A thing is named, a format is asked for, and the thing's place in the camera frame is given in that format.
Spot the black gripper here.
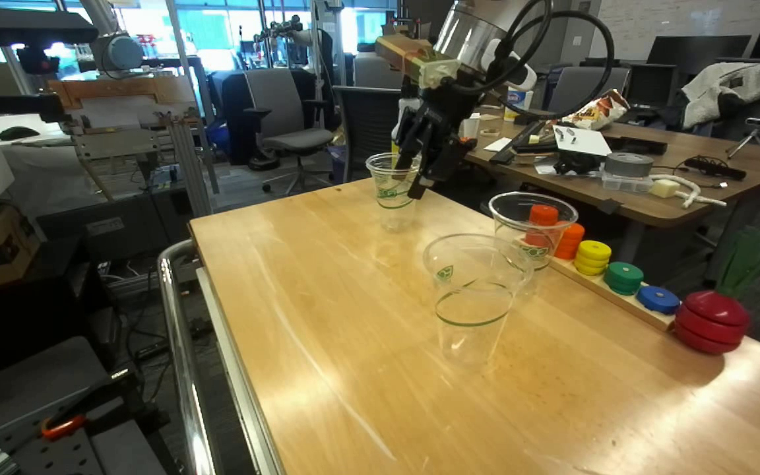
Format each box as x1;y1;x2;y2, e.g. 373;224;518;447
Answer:
392;70;488;203

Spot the clear plastic cup green logo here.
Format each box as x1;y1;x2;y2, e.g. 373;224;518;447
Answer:
368;161;423;232
418;231;534;371
485;189;583;274
365;150;425;220

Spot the white jar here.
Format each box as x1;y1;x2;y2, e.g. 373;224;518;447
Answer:
505;83;540;127

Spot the grey office chair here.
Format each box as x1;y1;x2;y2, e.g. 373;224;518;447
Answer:
240;66;339;197

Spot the wooden office desk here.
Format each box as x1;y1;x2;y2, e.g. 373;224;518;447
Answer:
450;111;760;232

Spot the white printed paper sheet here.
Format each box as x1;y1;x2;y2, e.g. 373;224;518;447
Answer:
551;124;616;161

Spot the orange chip bag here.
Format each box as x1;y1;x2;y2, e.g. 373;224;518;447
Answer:
563;87;633;132

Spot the flat black device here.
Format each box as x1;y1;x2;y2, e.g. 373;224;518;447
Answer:
605;132;669;158

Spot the black remote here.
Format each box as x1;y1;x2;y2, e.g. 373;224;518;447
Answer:
682;153;751;185

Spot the grey round lamp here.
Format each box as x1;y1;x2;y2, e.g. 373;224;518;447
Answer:
87;29;148;74

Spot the white jacket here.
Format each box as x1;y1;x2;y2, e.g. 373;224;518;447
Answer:
679;59;760;132

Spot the black flat panel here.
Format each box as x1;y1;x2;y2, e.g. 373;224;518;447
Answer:
0;3;103;49

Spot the black breadboard plate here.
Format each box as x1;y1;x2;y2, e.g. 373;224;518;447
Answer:
9;418;173;475

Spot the orange clamp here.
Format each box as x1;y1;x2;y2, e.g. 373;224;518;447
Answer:
38;412;90;445

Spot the beige wrist camera box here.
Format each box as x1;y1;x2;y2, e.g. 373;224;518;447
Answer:
376;33;466;90

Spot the small red-orange toy ring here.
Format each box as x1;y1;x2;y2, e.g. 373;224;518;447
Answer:
526;203;565;251

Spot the orange toy ring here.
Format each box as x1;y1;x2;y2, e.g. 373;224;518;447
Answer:
551;220;588;265

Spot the yellow toy ring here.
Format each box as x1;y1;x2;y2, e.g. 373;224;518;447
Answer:
574;237;616;281

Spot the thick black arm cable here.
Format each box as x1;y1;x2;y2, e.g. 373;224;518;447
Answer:
475;0;621;157

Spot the green toy ring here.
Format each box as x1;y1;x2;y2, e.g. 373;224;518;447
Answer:
602;259;648;299

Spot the wooden ring toy base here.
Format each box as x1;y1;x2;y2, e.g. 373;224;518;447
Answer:
546;255;682;334

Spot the white power adapter cable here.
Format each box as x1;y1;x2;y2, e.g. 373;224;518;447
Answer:
648;171;732;212

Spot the blue toy ring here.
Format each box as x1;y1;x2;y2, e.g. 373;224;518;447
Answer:
637;284;685;317

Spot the metal cart handle bar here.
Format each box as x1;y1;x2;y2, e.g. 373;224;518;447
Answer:
157;235;224;475

